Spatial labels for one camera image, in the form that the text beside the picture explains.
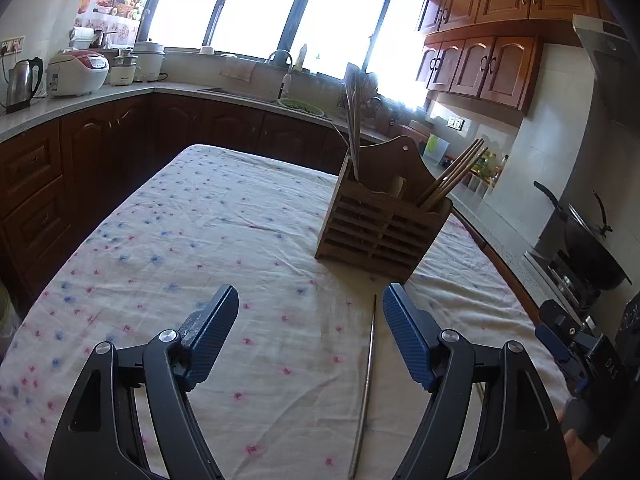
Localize steel range hood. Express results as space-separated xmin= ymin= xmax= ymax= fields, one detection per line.
xmin=572 ymin=14 xmax=640 ymax=126

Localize large white cooker pot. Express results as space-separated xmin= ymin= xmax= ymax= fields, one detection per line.
xmin=131 ymin=40 xmax=167 ymax=82

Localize small white steamer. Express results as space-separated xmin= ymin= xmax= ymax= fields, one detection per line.
xmin=110 ymin=52 xmax=140 ymax=86

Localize green colander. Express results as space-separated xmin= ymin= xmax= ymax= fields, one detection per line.
xmin=277 ymin=97 xmax=326 ymax=116

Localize black wok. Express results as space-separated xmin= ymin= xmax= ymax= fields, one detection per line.
xmin=532 ymin=180 xmax=632 ymax=291

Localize lower wooden cabinets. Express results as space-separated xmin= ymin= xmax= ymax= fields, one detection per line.
xmin=0 ymin=92 xmax=381 ymax=311

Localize hanging dish cloth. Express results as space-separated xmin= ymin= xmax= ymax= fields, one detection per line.
xmin=220 ymin=56 xmax=256 ymax=82

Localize person's right hand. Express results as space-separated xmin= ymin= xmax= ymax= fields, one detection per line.
xmin=561 ymin=430 xmax=602 ymax=480

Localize wooden cabinets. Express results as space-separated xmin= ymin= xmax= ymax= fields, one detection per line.
xmin=0 ymin=92 xmax=381 ymax=311
xmin=415 ymin=0 xmax=601 ymax=116

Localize gas stove hob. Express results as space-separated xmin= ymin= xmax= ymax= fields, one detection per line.
xmin=522 ymin=250 xmax=606 ymax=311

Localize floral white tablecloth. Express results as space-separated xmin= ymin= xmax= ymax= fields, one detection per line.
xmin=0 ymin=144 xmax=571 ymax=480

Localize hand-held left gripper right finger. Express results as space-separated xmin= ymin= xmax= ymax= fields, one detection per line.
xmin=382 ymin=282 xmax=573 ymax=480

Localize metal kitchen faucet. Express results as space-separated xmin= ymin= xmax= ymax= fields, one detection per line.
xmin=266 ymin=50 xmax=295 ymax=101

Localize upper wooden cabinets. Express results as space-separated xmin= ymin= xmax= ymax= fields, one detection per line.
xmin=415 ymin=0 xmax=601 ymax=116

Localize white pitcher green lid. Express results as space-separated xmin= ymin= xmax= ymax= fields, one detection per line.
xmin=422 ymin=134 xmax=451 ymax=166

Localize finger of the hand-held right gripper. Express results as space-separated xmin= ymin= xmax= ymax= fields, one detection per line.
xmin=539 ymin=299 xmax=597 ymax=345
xmin=534 ymin=325 xmax=590 ymax=395

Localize wooden chopstick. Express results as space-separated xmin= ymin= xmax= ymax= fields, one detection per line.
xmin=418 ymin=141 xmax=487 ymax=208
xmin=424 ymin=148 xmax=490 ymax=211
xmin=421 ymin=145 xmax=489 ymax=209
xmin=415 ymin=138 xmax=485 ymax=206

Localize steel electric kettle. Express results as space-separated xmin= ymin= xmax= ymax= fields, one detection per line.
xmin=5 ymin=56 xmax=45 ymax=114

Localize kitchen window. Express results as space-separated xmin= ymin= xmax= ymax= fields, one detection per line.
xmin=145 ymin=0 xmax=431 ymax=111

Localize row of spice jars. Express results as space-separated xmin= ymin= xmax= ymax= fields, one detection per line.
xmin=467 ymin=170 xmax=501 ymax=197

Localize wooden utensil holder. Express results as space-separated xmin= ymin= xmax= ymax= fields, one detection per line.
xmin=315 ymin=135 xmax=453 ymax=284

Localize white red rice cooker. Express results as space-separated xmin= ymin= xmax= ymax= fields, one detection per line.
xmin=46 ymin=49 xmax=110 ymax=98

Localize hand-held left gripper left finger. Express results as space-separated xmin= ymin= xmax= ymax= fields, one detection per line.
xmin=44 ymin=284 xmax=240 ymax=480

